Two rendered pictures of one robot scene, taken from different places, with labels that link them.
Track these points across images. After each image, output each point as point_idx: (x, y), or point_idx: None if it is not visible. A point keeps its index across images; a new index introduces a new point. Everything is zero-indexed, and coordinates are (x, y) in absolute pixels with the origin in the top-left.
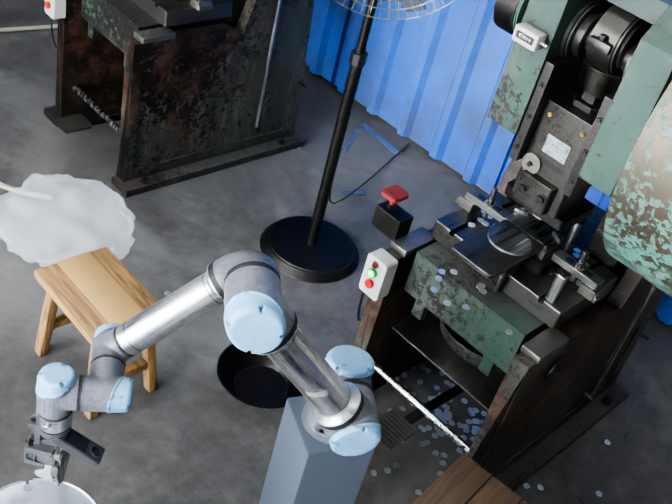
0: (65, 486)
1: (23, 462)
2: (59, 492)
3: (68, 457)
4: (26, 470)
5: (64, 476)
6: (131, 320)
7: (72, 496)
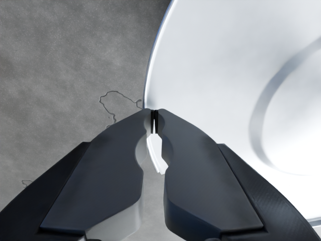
0: (155, 86)
1: (49, 111)
2: (182, 96)
3: (77, 164)
4: (56, 105)
5: (141, 112)
6: None
7: (191, 49)
